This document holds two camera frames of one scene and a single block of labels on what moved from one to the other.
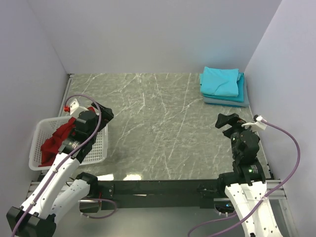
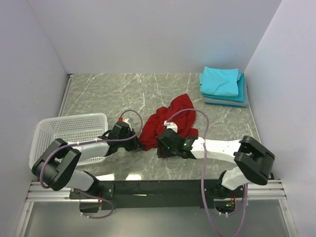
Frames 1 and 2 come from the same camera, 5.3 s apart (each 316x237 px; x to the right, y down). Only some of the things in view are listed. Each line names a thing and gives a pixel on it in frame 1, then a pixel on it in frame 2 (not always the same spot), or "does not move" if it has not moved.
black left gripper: x=106 y=115 → x=136 y=144
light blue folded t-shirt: x=219 y=82 does not move
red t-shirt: x=50 y=148 → x=185 y=121
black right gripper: x=233 y=119 → x=166 y=153
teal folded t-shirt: x=240 y=98 does not move
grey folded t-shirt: x=229 y=103 does not move
